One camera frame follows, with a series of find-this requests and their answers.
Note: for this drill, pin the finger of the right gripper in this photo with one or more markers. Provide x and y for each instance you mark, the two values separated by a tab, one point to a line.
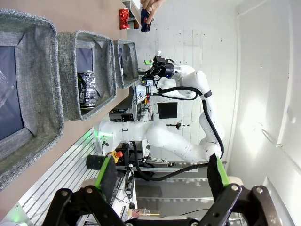
145	73
155	61

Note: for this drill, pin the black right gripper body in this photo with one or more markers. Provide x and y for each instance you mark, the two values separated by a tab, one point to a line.
164	70

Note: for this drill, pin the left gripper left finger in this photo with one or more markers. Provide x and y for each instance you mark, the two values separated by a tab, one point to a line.
109	179

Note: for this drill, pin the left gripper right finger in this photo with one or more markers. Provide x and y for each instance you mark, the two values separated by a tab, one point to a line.
215	174

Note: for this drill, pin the crushed red soda can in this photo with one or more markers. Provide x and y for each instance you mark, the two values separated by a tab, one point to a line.
124	18

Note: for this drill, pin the crushed black soda can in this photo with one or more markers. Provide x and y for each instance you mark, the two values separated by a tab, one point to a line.
87	91

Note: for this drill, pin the clear plastic cup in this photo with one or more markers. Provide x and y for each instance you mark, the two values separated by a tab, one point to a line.
4	91

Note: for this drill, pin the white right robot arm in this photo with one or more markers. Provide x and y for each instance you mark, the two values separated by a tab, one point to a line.
164	136

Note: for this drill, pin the person's left hand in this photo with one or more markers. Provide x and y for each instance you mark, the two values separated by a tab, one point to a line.
152	4

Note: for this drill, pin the control box with screen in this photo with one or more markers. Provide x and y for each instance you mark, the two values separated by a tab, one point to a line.
148	86

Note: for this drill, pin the grey fabric basket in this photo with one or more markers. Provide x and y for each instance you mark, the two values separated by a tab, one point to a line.
68	70
129	63
40	70

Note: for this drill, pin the black foam cylinder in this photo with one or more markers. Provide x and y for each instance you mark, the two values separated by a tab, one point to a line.
94	162

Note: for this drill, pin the red yellow emergency stop button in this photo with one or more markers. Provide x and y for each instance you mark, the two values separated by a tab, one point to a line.
117	155

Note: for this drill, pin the black chair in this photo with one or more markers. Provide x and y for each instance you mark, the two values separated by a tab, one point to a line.
124	103

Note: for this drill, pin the dark blue crumpled object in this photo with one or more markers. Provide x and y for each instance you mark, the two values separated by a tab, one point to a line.
145	26

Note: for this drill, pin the small bottle pink content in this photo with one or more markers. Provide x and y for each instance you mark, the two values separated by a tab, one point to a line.
136	213

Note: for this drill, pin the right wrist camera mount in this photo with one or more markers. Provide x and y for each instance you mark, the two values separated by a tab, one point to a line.
159	53

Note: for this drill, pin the black square wall panel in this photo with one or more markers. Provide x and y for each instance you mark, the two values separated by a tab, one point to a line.
167	110

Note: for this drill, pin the aluminium profile frame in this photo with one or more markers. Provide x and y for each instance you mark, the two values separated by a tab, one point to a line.
58	171

